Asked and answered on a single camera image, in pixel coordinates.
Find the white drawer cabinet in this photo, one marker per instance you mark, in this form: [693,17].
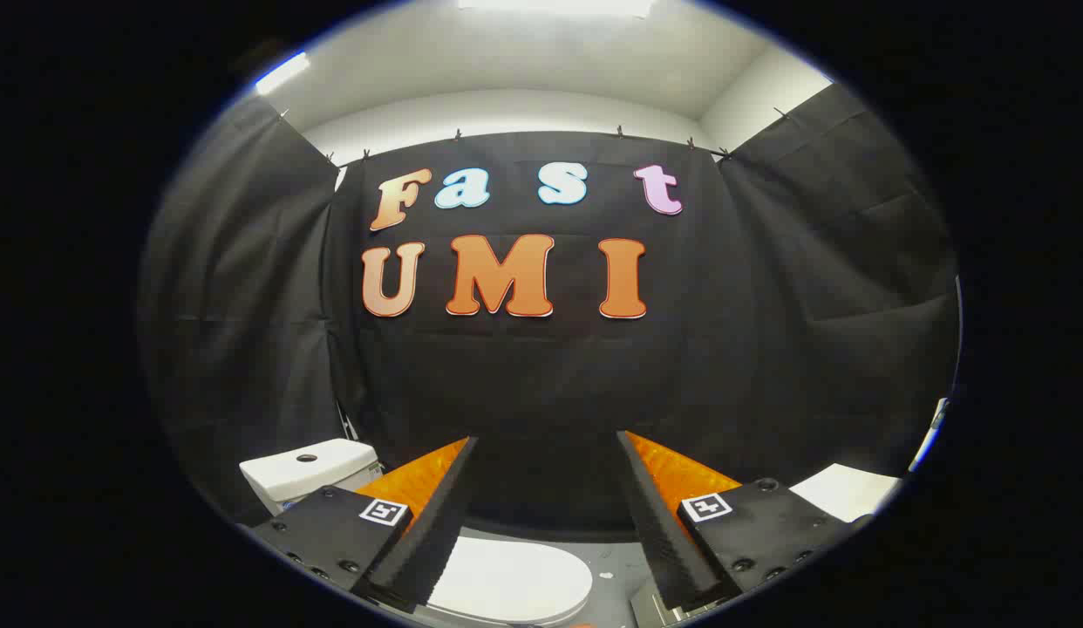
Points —
[842,493]

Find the white toilet lid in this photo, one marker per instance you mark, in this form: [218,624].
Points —
[515,580]

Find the ceiling light panel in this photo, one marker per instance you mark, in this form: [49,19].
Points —
[555,5]
[282,73]

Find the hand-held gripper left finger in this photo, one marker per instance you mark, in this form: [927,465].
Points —
[437,532]

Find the white toilet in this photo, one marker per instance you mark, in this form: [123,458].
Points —
[310,471]

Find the black backdrop cloth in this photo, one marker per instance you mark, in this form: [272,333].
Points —
[524,392]

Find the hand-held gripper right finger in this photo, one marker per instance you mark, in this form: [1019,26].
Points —
[659,532]

